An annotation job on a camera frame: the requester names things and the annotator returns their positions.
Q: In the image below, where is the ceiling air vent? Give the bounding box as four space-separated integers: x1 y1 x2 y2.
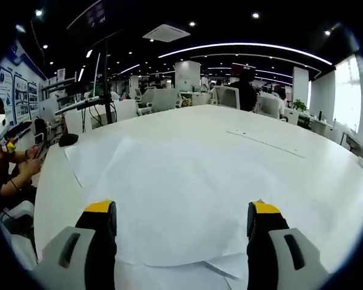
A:
142 24 191 43

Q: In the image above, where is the black monitor on stand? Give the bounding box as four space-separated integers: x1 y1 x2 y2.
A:
91 51 103 98

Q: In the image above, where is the black office chair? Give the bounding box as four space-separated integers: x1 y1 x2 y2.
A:
33 117 48 143

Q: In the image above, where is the white mesh office chair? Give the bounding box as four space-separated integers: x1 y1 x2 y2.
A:
212 85 241 110

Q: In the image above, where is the white table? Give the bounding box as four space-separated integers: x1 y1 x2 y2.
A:
33 104 363 290

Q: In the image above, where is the black monitor pole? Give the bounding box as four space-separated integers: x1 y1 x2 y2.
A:
103 38 113 124

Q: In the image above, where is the black computer mouse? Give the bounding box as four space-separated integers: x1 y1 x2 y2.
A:
58 133 80 148

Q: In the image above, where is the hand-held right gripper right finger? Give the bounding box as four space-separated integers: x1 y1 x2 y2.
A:
246 198 331 290

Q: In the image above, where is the grey office chair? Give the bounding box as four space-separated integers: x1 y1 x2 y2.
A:
137 86 183 117

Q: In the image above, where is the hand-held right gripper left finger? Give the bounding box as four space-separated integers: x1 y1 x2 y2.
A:
37 198 119 290

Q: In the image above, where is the potted green plant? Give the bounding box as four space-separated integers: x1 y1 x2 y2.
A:
291 98 309 113

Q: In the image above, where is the grey laptop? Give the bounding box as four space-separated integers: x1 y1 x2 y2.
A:
54 95 113 116

